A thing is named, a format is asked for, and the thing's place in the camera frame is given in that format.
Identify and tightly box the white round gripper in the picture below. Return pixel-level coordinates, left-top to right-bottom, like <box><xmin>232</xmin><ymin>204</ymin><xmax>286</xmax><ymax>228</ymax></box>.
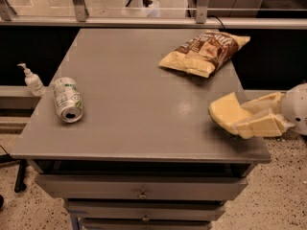
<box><xmin>230</xmin><ymin>83</ymin><xmax>307</xmax><ymax>139</ymax></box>

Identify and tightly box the brown yellow chip bag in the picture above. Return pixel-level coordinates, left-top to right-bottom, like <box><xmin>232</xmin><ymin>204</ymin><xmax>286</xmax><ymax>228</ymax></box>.
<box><xmin>159</xmin><ymin>30</ymin><xmax>250</xmax><ymax>78</ymax></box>

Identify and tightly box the silver green soda can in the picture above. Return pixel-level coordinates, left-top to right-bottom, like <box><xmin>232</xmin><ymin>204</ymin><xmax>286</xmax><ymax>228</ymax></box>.
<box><xmin>53</xmin><ymin>78</ymin><xmax>83</xmax><ymax>124</ymax></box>

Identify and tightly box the yellow sponge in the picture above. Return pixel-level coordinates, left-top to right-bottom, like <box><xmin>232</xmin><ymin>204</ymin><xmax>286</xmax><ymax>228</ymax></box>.
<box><xmin>208</xmin><ymin>92</ymin><xmax>252</xmax><ymax>135</ymax></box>

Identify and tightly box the grey drawer cabinet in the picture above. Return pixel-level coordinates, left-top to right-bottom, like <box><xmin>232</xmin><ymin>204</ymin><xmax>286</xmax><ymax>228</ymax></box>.
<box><xmin>12</xmin><ymin>29</ymin><xmax>270</xmax><ymax>230</ymax></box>

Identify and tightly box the black chair leg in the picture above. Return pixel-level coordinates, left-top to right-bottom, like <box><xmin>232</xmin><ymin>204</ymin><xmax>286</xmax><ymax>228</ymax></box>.
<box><xmin>0</xmin><ymin>154</ymin><xmax>27</xmax><ymax>193</ymax></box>

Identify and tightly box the metal glass railing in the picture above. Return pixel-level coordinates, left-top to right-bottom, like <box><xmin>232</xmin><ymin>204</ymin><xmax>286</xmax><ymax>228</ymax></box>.
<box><xmin>1</xmin><ymin>0</ymin><xmax>307</xmax><ymax>30</ymax></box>

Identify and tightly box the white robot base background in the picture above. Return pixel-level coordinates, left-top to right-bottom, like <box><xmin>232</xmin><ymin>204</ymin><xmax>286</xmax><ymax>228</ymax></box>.
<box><xmin>121</xmin><ymin>0</ymin><xmax>160</xmax><ymax>17</ymax></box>

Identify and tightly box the black cable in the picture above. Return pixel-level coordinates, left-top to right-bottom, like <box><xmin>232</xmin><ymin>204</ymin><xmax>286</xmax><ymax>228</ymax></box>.
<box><xmin>207</xmin><ymin>14</ymin><xmax>226</xmax><ymax>30</ymax></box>

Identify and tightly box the white pump sanitizer bottle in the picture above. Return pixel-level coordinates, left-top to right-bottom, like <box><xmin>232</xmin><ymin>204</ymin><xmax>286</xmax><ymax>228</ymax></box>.
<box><xmin>19</xmin><ymin>63</ymin><xmax>45</xmax><ymax>96</ymax></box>

